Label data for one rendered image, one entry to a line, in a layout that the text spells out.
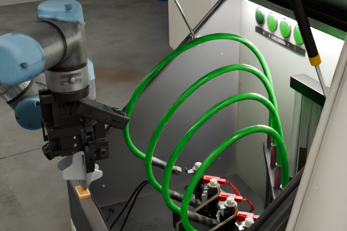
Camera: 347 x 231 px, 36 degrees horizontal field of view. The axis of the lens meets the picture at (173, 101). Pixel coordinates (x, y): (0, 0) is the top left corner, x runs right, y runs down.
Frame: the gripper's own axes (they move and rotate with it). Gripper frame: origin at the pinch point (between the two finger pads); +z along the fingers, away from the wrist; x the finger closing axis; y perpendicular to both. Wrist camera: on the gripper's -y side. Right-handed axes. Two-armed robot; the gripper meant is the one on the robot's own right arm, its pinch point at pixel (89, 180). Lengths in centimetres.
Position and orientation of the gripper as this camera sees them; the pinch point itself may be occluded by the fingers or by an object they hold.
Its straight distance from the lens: 107.5
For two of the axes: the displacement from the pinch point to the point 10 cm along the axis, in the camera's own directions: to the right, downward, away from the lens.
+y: -9.2, 1.8, -3.5
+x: 3.9, 3.7, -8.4
